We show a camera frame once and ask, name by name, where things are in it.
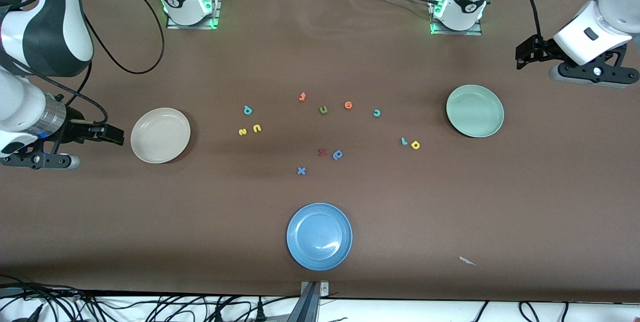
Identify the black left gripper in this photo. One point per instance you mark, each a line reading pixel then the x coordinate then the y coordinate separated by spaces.
pixel 543 49

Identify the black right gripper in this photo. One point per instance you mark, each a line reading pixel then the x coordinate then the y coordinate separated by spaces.
pixel 75 129

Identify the beige brown plate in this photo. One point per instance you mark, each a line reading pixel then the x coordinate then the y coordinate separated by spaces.
pixel 160 135

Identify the pale green plate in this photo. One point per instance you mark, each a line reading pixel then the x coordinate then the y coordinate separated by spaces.
pixel 475 110

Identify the brown table cover mat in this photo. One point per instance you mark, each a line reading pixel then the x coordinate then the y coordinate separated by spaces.
pixel 150 222

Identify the blue foam letter p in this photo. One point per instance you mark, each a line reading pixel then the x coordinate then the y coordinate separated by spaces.
pixel 338 154

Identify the white paper scrap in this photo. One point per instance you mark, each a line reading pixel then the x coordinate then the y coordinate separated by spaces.
pixel 467 261

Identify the blue plate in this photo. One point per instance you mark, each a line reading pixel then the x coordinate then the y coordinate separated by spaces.
pixel 319 236

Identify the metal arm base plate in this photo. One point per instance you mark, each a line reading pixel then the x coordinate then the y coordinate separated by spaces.
pixel 475 32
pixel 218 6

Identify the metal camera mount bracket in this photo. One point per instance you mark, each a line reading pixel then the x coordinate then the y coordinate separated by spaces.
pixel 312 302

